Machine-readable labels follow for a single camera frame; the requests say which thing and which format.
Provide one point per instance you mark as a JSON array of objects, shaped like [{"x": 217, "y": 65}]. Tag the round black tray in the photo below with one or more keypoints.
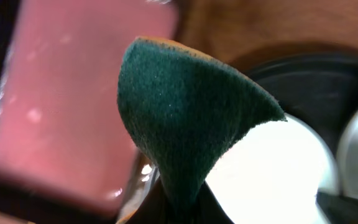
[{"x": 319, "y": 89}]

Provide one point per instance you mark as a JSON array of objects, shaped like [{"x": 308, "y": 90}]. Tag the green scrubbing sponge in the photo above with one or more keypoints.
[{"x": 184, "y": 110}]

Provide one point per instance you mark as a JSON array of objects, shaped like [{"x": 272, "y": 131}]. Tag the red rectangular tray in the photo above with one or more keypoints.
[{"x": 61, "y": 135}]

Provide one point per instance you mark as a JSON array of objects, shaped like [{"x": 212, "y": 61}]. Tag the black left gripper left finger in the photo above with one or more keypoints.
[{"x": 158, "y": 207}]

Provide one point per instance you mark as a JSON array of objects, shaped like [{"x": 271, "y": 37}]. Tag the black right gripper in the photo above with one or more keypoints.
[{"x": 338, "y": 209}]

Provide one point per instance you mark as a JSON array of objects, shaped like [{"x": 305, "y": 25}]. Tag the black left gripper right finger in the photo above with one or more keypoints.
[{"x": 207, "y": 209}]

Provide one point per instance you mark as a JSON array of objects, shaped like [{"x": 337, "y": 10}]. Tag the light blue plate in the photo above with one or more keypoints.
[{"x": 273, "y": 175}]

